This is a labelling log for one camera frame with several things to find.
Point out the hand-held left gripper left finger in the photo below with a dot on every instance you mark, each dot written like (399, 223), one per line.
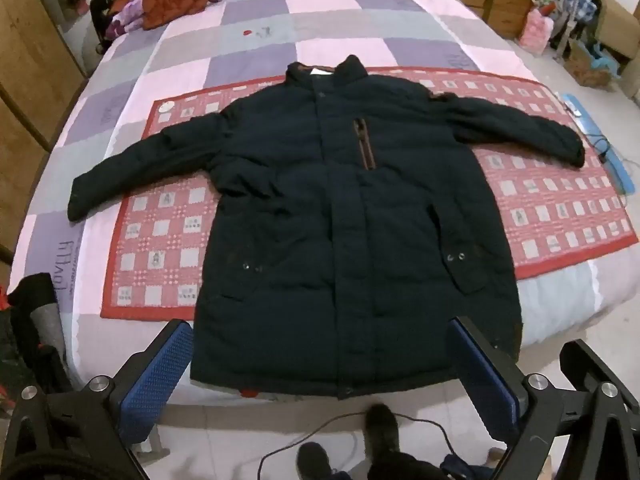
(155, 377)

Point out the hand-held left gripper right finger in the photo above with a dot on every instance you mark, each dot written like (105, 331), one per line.
(487, 382)

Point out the dark navy padded jacket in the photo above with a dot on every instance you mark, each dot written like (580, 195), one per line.
(325, 210)

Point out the black shoes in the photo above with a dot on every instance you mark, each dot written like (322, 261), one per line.
(435, 427)

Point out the person's right shoe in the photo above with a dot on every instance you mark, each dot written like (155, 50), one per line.
(381, 430)

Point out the person's shoe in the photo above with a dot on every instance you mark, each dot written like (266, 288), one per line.
(381, 430)
(312, 462)

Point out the person's leg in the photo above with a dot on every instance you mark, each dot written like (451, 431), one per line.
(405, 467)

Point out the person's left shoe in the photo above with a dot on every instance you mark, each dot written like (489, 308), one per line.
(312, 462)

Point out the red checked quilted mat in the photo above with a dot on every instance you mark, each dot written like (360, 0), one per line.
(540, 200)

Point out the blue floor mat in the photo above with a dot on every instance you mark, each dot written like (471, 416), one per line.
(625, 170)

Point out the wooden wardrobe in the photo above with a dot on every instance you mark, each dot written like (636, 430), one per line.
(25, 85)

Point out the small brown basket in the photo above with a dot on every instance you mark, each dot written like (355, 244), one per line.
(590, 67)

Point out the pink bag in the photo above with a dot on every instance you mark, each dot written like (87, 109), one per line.
(536, 32)

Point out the black chair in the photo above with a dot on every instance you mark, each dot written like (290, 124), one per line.
(102, 15)

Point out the grey metal stand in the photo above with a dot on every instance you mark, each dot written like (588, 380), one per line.
(574, 20)

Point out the wooden nightstand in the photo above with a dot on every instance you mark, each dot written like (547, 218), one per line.
(505, 7)

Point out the bed with patchwork sheet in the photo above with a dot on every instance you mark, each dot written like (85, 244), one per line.
(260, 10)

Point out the large cardboard box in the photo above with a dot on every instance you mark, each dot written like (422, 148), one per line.
(620, 20)

